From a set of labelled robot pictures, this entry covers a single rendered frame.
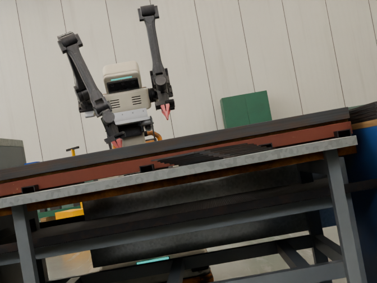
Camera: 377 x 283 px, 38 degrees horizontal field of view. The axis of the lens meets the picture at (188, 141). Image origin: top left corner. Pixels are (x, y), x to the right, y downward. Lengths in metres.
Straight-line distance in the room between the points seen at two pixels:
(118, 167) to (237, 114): 9.90
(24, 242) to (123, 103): 1.41
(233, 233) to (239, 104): 9.17
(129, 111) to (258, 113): 8.97
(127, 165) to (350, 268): 0.87
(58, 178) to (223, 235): 1.07
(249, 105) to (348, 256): 10.15
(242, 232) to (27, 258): 1.28
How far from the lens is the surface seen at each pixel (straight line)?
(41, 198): 1.82
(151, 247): 2.89
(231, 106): 11.92
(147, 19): 3.01
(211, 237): 2.87
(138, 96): 3.16
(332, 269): 2.17
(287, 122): 2.09
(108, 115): 2.63
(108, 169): 2.09
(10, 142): 3.16
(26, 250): 1.97
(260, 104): 12.01
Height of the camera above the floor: 0.77
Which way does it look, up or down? 2 degrees up
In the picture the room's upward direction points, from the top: 10 degrees counter-clockwise
